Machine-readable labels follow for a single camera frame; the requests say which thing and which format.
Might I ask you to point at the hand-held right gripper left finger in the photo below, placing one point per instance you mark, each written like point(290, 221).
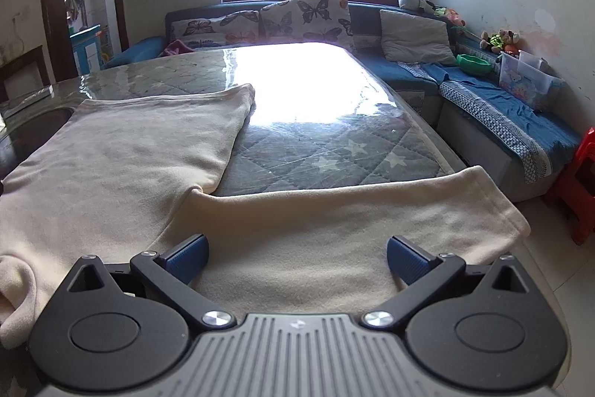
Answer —
point(189, 257)

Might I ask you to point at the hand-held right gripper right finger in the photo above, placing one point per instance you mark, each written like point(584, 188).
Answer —
point(405, 256)

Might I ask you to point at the cream fleece pants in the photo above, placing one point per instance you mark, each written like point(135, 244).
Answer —
point(139, 173)

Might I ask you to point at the quilted star-print table cover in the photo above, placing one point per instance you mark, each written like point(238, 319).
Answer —
point(297, 136)

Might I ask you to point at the blue checkered sofa cover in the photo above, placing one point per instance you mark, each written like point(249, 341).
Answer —
point(506, 118)

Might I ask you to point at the red plastic stool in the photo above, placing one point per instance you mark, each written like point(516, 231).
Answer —
point(576, 187)

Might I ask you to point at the blue corner sofa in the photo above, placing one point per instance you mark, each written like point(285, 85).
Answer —
point(418, 67)

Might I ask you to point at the green plastic bowl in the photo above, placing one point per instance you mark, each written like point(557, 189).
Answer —
point(474, 64)

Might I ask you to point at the pink cloth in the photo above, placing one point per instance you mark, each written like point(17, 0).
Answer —
point(175, 49)

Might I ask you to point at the clear plastic storage box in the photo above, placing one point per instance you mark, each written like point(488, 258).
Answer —
point(527, 80)

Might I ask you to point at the plain grey cushion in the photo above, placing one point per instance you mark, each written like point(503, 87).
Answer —
point(413, 36)

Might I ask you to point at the small butterfly print cushion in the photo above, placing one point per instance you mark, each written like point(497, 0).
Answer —
point(216, 32)

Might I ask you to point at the blue cabinet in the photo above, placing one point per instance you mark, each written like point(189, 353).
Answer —
point(86, 48)

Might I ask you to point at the brown plush toy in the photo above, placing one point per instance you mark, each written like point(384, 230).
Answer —
point(499, 40)

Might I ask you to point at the dark wooden chair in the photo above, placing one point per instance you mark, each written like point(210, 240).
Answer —
point(21, 71)

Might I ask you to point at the large butterfly print cushion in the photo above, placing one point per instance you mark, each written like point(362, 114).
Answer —
point(307, 16)

